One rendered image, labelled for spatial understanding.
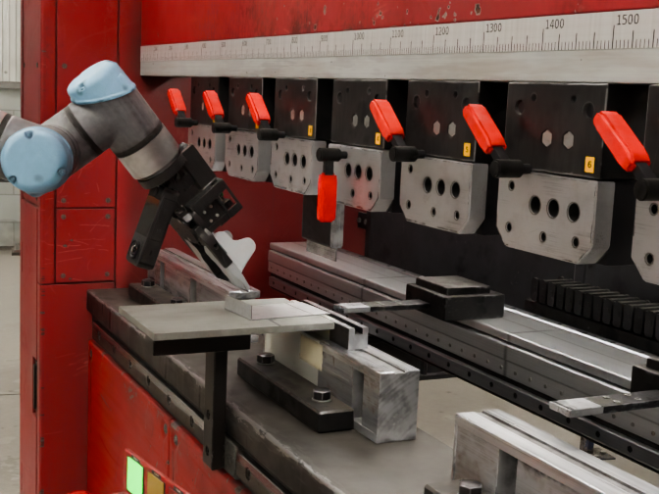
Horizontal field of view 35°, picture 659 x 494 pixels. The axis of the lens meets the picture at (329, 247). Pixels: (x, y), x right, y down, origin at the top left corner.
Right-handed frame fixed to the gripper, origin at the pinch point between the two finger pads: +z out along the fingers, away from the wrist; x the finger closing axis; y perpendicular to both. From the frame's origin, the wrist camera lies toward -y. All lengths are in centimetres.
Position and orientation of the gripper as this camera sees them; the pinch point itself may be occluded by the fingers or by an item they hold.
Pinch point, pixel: (229, 281)
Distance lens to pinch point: 149.7
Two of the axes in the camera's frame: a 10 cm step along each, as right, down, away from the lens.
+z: 5.1, 7.3, 4.5
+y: 6.9, -6.6, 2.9
